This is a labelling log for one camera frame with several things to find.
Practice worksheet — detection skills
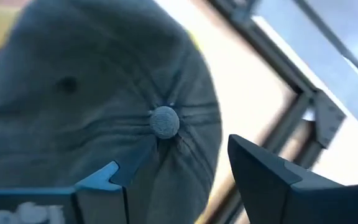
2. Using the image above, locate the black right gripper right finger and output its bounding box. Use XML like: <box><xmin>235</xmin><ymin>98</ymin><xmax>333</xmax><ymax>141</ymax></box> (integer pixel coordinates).
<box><xmin>227</xmin><ymin>134</ymin><xmax>358</xmax><ymax>224</ymax></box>

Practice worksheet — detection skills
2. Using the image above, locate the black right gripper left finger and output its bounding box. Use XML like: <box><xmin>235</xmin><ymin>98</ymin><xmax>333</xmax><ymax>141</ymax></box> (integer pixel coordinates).
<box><xmin>0</xmin><ymin>136</ymin><xmax>158</xmax><ymax>224</ymax></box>

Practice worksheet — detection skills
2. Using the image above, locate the olive grey baseball cap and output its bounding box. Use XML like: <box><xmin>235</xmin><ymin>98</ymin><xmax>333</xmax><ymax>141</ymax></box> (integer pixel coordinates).
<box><xmin>0</xmin><ymin>0</ymin><xmax>223</xmax><ymax>224</ymax></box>

